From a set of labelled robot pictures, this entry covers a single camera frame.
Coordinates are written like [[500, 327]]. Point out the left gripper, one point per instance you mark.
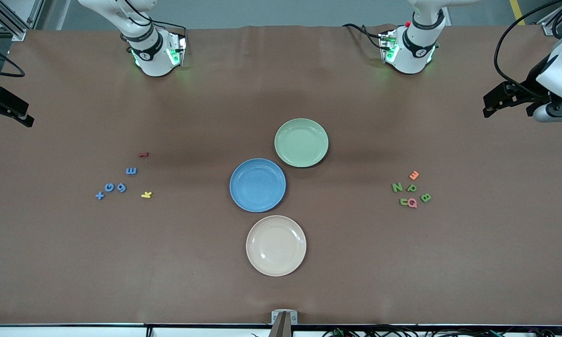
[[534, 80]]

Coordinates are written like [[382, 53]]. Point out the blue foam letter G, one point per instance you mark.
[[106, 187]]

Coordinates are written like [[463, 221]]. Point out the blue foam plus sign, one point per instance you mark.
[[99, 195]]

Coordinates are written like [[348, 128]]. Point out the green foam letter B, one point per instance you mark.
[[425, 197]]

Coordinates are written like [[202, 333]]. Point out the green foam letter P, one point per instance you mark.
[[411, 188]]

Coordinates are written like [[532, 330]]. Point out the blue foam letter E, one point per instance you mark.
[[131, 171]]

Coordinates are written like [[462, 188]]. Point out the blue foam digit 9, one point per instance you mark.
[[123, 186]]

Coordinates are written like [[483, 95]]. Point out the green foam letter N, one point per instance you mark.
[[397, 187]]

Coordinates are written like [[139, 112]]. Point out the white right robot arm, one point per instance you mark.
[[152, 56]]

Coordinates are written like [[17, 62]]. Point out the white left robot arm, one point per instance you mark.
[[414, 51]]

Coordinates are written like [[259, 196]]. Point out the orange foam letter E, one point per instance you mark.
[[414, 175]]

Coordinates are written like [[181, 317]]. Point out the pink foam letter Q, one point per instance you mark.
[[409, 202]]

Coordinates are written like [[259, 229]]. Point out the yellow foam letter K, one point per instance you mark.
[[146, 194]]

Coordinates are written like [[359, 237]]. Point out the brown table cover mat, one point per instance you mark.
[[122, 262]]

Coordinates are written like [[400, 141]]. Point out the green plate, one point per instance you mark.
[[301, 142]]

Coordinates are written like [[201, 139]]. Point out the blue plate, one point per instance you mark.
[[257, 185]]

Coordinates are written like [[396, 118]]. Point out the beige plate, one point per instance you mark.
[[276, 245]]

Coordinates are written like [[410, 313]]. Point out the aluminium frame profile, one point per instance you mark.
[[16, 30], [549, 27]]

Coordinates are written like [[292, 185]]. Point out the silver left arm base bracket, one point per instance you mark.
[[388, 47]]

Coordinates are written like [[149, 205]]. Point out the silver right arm base bracket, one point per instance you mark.
[[177, 54]]

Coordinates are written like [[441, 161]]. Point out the white table edge rail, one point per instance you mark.
[[75, 333]]

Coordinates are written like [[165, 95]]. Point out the grey metal mount bracket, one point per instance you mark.
[[276, 317]]

